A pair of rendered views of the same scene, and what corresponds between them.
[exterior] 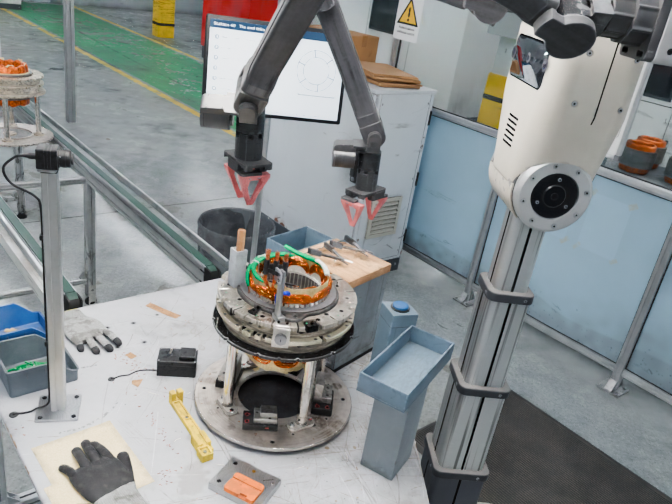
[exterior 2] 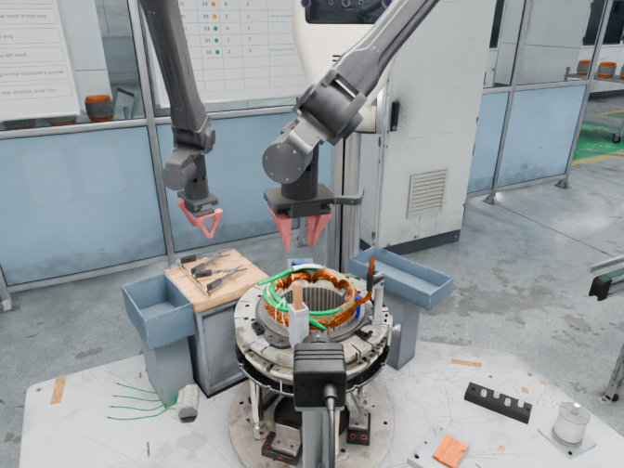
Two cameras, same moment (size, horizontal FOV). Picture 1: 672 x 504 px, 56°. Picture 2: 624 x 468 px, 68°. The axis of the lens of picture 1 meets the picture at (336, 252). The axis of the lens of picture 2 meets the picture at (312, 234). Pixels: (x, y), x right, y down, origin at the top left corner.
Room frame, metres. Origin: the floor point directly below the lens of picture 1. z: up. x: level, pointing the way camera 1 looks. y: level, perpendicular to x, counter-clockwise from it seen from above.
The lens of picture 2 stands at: (1.04, 0.86, 1.66)
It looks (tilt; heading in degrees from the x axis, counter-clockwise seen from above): 26 degrees down; 288
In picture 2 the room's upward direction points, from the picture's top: straight up
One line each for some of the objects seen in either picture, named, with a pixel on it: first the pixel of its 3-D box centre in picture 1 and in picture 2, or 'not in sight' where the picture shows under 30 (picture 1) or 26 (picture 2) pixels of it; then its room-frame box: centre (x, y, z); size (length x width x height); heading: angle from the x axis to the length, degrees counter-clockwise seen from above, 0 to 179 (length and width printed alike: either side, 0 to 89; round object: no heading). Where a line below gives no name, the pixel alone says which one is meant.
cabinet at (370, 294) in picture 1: (333, 307); (222, 324); (1.57, -0.02, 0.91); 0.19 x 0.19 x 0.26; 54
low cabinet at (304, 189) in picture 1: (338, 164); not in sight; (4.04, 0.08, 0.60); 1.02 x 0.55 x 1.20; 43
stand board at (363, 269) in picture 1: (341, 262); (216, 278); (1.57, -0.02, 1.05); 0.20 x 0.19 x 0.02; 54
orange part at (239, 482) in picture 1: (244, 488); (449, 451); (0.97, 0.11, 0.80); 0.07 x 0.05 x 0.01; 68
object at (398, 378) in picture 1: (397, 410); (395, 313); (1.14, -0.19, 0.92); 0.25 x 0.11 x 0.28; 153
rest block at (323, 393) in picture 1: (324, 387); not in sight; (1.28, -0.03, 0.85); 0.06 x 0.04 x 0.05; 1
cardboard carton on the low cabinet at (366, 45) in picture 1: (339, 47); not in sight; (4.22, 0.19, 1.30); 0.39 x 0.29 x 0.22; 53
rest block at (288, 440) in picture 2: (230, 366); (287, 436); (1.30, 0.21, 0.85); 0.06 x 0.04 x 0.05; 177
